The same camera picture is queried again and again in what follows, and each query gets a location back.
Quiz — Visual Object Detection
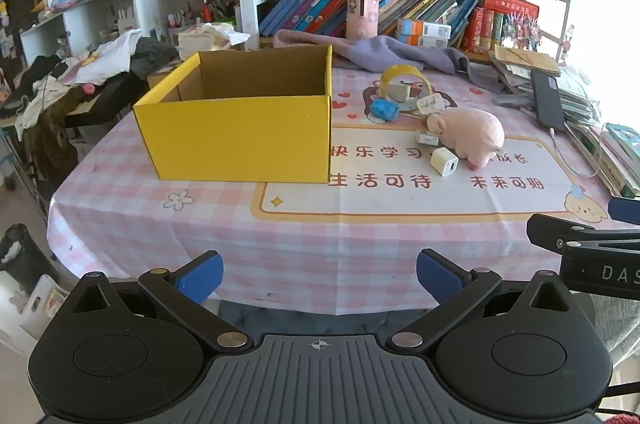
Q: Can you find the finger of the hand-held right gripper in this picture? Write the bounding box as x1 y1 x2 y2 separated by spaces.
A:
607 197 640 226
526 213 640 251

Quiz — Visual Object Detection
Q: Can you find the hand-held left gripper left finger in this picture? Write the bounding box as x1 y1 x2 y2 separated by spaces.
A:
74 250 253 355

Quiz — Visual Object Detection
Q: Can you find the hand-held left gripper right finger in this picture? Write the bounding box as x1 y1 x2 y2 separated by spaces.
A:
387 248 576 352

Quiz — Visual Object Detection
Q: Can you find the yellow cardboard box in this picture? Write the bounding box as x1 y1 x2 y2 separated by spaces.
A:
132 44 334 183

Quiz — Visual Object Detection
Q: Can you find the yellow tape roll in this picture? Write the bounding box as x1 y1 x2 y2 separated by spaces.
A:
375 64 433 111

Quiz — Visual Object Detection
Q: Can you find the pile of green workbooks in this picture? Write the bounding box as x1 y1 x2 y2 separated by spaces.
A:
575 121 640 199

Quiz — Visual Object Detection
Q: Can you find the grey fuzzy clothing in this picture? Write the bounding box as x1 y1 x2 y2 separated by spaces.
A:
592 293 640 411

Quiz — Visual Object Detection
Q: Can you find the pink checkered tablecloth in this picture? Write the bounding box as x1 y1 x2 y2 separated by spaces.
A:
47 54 626 316

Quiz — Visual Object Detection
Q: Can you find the white charger cube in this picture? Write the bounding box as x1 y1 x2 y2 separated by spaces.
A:
431 147 459 177

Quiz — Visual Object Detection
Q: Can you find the stack of papers and booklets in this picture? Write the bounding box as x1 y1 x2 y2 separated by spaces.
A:
492 67 603 127

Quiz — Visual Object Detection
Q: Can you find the pink pig plush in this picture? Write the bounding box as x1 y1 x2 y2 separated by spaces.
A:
426 107 506 170

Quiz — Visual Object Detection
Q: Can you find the black phone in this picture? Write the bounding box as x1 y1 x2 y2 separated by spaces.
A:
531 69 567 132

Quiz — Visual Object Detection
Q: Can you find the white printed bag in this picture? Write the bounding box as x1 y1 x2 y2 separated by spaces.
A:
0 274 68 355

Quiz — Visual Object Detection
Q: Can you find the white labelled plug adapter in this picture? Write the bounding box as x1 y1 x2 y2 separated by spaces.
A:
416 93 446 115

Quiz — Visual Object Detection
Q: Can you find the blue crumpled packet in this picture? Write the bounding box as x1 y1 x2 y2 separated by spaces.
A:
370 98 399 123

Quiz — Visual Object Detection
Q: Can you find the brown envelope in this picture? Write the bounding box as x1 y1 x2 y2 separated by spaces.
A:
492 45 562 78

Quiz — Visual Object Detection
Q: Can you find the black trash bin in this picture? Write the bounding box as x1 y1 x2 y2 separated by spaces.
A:
0 224 58 295

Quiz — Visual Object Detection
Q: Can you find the acrylic figure stand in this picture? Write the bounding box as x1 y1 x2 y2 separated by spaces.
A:
502 12 544 52

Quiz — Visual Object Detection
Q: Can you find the red boxed book set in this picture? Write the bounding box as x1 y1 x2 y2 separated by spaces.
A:
462 0 541 54

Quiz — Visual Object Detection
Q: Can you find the orange and blue carton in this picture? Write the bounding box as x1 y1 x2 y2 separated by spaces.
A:
397 18 452 39
396 34 450 48

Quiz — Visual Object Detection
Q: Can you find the purple cloth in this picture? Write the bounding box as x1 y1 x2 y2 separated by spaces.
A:
274 29 506 94

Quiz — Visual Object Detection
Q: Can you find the pile of clothes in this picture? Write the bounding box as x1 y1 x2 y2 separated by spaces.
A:
15 29 181 140

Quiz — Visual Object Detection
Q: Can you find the white plastic bag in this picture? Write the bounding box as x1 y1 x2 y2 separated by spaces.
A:
177 22 251 61

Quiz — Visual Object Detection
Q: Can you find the pink box on shelf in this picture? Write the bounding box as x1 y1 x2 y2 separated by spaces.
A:
346 0 380 40

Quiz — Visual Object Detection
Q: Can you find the row of leaning books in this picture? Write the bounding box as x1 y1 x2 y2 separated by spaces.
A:
258 0 482 39

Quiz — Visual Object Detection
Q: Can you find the white charging cable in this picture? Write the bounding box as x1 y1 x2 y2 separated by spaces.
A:
549 128 601 179

